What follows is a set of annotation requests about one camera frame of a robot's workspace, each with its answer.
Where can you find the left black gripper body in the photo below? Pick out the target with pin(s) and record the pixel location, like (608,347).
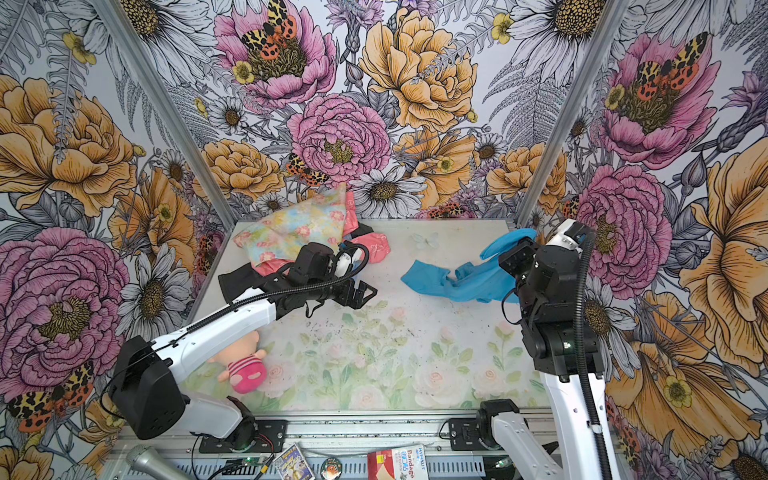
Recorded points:
(330,286)

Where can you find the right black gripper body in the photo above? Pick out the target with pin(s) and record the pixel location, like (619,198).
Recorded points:
(518,263)

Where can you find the teal cloth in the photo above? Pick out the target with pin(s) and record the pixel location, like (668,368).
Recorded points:
(484,282)

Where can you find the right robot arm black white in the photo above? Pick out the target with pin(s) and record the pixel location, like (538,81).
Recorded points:
(565,351)

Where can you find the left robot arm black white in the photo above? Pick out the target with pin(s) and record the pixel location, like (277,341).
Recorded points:
(146,384)

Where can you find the floral pastel cloth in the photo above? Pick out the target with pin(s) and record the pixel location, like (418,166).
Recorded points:
(281,235)

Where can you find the black cloth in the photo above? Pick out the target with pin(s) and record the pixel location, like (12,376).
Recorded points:
(360,231)

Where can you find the pink cloth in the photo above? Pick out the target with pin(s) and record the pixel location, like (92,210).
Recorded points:
(377,243)

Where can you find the pink striped plush doll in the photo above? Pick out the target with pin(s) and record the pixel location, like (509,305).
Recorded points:
(243,364)

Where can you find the small picture card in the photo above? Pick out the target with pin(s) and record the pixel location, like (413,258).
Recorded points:
(291,464)

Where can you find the round badge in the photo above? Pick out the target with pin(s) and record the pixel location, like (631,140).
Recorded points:
(331,469)

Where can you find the red white bandage box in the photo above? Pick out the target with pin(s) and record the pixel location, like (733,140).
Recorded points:
(404,463)

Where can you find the silver microphone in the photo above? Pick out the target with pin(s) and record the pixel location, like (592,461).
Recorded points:
(146,459)

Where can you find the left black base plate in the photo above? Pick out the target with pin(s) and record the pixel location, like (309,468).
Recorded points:
(264,435)

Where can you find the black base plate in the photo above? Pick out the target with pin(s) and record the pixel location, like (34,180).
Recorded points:
(264,435)
(464,434)

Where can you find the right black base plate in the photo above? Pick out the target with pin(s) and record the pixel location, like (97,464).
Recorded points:
(464,434)

